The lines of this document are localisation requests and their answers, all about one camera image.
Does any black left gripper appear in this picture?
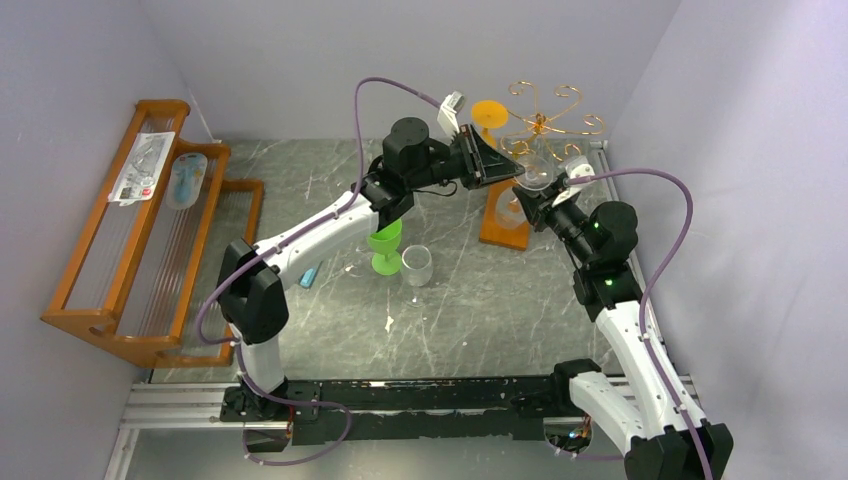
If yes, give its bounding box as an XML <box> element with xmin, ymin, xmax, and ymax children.
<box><xmin>413</xmin><ymin>132</ymin><xmax>530</xmax><ymax>198</ymax></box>

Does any clear wine glass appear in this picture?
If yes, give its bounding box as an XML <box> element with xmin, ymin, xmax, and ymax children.
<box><xmin>401</xmin><ymin>245</ymin><xmax>433</xmax><ymax>307</ymax></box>
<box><xmin>494</xmin><ymin>153</ymin><xmax>556</xmax><ymax>230</ymax></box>

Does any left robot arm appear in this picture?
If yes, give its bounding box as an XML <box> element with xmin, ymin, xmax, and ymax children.
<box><xmin>216</xmin><ymin>117</ymin><xmax>525</xmax><ymax>420</ymax></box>

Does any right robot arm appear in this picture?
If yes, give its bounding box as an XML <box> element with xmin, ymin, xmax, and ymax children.
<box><xmin>513</xmin><ymin>187</ymin><xmax>734</xmax><ymax>479</ymax></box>

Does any yellow plastic wine glass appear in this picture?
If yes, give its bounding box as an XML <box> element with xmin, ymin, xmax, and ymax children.
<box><xmin>471</xmin><ymin>100</ymin><xmax>509</xmax><ymax>149</ymax></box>

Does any green plastic wine glass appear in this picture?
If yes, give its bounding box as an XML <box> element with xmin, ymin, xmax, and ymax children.
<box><xmin>367</xmin><ymin>219</ymin><xmax>403</xmax><ymax>276</ymax></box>

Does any small white blue box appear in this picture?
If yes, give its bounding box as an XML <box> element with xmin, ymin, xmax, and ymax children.
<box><xmin>298</xmin><ymin>264</ymin><xmax>321</xmax><ymax>289</ymax></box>

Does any light blue packaged item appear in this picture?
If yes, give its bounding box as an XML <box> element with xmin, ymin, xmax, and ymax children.
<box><xmin>165</xmin><ymin>152</ymin><xmax>208</xmax><ymax>210</ymax></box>

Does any wooden tiered shelf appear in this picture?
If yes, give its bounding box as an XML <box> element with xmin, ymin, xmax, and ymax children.
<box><xmin>41</xmin><ymin>99</ymin><xmax>264</xmax><ymax>369</ymax></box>

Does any white packaged item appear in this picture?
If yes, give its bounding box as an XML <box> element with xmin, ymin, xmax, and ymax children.
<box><xmin>108</xmin><ymin>131</ymin><xmax>176</xmax><ymax>206</ymax></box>

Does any gold wire rack wooden base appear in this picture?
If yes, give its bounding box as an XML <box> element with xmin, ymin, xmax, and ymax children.
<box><xmin>471</xmin><ymin>81</ymin><xmax>605</xmax><ymax>251</ymax></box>

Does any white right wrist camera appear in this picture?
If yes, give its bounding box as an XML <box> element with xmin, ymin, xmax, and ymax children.
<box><xmin>551</xmin><ymin>155</ymin><xmax>596</xmax><ymax>207</ymax></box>

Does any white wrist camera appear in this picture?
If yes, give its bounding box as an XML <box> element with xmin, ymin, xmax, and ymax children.
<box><xmin>551</xmin><ymin>155</ymin><xmax>596</xmax><ymax>207</ymax></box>
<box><xmin>437</xmin><ymin>91</ymin><xmax>466</xmax><ymax>137</ymax></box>

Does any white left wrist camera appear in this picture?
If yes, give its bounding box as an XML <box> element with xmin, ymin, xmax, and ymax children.
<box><xmin>437</xmin><ymin>91</ymin><xmax>466</xmax><ymax>137</ymax></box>

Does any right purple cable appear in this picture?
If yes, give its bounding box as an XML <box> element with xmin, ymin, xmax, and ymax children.
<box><xmin>549</xmin><ymin>166</ymin><xmax>717</xmax><ymax>480</ymax></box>

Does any purple cable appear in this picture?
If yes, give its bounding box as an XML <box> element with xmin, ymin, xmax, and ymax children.
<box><xmin>549</xmin><ymin>166</ymin><xmax>717</xmax><ymax>480</ymax></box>
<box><xmin>193</xmin><ymin>77</ymin><xmax>444</xmax><ymax>468</ymax></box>

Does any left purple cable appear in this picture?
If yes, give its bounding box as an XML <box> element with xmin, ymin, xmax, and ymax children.
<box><xmin>193</xmin><ymin>77</ymin><xmax>444</xmax><ymax>468</ymax></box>

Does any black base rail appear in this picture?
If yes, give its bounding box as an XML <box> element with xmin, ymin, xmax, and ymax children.
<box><xmin>219</xmin><ymin>375</ymin><xmax>583</xmax><ymax>446</ymax></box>

